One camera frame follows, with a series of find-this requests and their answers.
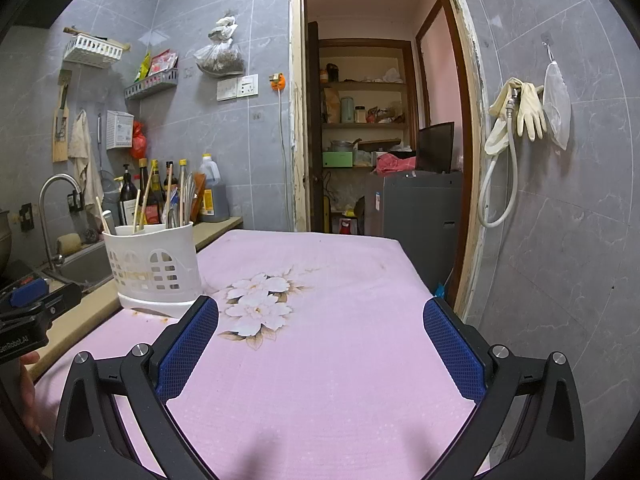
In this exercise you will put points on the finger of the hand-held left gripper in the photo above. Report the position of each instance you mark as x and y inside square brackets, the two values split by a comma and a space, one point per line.
[27, 292]
[55, 302]

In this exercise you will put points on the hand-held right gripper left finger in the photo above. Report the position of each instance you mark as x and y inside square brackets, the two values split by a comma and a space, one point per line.
[187, 345]

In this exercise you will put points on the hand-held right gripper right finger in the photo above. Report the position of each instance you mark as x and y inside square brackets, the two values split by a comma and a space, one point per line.
[455, 345]

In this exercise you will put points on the white plastic utensil holder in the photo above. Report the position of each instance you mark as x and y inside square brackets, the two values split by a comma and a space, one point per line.
[155, 270]

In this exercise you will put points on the metal spoon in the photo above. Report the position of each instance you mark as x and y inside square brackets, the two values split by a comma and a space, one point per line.
[171, 216]
[109, 221]

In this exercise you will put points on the wooden chopstick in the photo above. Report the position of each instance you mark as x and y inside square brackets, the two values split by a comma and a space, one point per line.
[101, 215]
[169, 185]
[146, 200]
[137, 215]

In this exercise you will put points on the person's left hand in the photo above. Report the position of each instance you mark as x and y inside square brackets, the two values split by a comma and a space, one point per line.
[29, 400]

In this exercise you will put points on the steel sink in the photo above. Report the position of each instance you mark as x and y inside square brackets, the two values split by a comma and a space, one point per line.
[85, 267]

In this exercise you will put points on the beige sponge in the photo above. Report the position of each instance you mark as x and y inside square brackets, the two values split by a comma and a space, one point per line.
[68, 245]

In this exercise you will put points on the steel wool scrubber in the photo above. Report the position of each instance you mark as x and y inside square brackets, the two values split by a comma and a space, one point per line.
[90, 236]

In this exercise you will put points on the steel faucet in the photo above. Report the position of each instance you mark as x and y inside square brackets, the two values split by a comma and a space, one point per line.
[44, 210]

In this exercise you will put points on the dark bottle with white label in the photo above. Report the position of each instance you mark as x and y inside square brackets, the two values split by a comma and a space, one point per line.
[129, 205]

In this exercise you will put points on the pink floral tablecloth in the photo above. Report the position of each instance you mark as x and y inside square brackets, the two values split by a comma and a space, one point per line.
[310, 360]

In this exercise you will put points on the grey washing machine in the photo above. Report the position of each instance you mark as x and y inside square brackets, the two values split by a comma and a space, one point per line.
[420, 220]

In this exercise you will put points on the soy sauce bottle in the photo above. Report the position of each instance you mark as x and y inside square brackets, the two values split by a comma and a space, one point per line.
[154, 200]

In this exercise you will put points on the orange spice packet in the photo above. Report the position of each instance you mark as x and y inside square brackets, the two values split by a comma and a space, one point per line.
[199, 195]

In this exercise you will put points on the large oil jug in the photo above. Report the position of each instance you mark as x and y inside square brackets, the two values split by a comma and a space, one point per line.
[215, 195]

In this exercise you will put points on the hanging beige towel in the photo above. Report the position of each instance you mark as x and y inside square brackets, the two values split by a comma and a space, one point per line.
[82, 150]

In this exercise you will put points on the hanging metal strainer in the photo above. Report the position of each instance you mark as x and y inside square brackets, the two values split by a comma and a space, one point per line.
[99, 140]

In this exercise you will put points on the yellow cap sauce bottle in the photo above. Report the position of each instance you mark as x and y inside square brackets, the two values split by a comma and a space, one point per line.
[183, 170]

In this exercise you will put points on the red plastic bag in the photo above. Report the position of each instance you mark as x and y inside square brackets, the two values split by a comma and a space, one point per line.
[140, 142]

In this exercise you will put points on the pink cloth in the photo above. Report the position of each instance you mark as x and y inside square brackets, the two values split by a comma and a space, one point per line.
[395, 164]

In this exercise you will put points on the black monitor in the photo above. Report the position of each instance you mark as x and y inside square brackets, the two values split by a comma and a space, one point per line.
[436, 147]

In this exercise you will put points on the green box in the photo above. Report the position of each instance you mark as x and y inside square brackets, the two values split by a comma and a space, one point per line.
[338, 159]

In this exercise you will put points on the cream rubber gloves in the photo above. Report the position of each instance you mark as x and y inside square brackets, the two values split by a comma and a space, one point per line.
[530, 110]

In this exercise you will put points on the green snack packet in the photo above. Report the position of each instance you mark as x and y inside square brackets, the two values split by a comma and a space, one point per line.
[142, 67]

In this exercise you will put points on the wooden storage shelf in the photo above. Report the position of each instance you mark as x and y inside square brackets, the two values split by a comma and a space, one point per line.
[365, 110]

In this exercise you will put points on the hanging clear plastic bag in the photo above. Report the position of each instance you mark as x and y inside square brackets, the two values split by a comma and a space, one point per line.
[556, 105]

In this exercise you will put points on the red snack packet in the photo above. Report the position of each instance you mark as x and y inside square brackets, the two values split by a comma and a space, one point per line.
[164, 62]

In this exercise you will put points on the orange plug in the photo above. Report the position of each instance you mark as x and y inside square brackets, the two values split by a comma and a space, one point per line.
[279, 83]

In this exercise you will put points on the clear bag of dried goods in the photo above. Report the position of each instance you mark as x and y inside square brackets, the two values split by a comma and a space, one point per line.
[220, 57]

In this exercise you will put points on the black wall outlet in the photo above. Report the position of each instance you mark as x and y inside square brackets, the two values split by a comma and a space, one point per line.
[27, 217]
[75, 201]

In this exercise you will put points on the white wall box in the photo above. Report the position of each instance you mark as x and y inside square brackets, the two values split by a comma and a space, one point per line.
[119, 130]

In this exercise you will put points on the wooden door frame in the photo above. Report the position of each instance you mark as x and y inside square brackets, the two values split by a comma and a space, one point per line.
[470, 135]

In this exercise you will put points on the grey wall shelf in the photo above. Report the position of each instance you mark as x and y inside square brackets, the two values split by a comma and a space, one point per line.
[150, 87]

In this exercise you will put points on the white slotted wall basket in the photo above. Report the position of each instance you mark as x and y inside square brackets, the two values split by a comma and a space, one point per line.
[92, 52]

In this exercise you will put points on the white wall switch socket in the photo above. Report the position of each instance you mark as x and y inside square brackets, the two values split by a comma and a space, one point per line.
[237, 87]

